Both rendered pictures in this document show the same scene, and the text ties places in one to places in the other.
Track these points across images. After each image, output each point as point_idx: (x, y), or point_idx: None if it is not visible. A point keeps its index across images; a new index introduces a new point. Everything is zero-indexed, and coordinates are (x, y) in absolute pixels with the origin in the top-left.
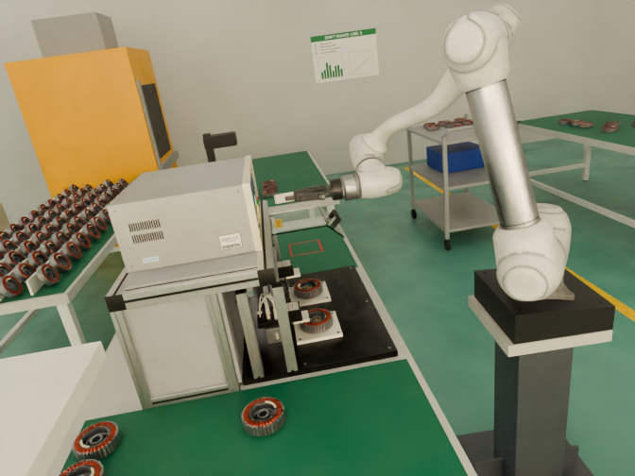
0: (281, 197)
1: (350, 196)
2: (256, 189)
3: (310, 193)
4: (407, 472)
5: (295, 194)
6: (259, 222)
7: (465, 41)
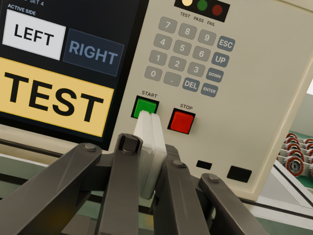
0: (135, 133)
1: None
2: (277, 135)
3: (48, 197)
4: None
5: (116, 148)
6: (1, 102)
7: None
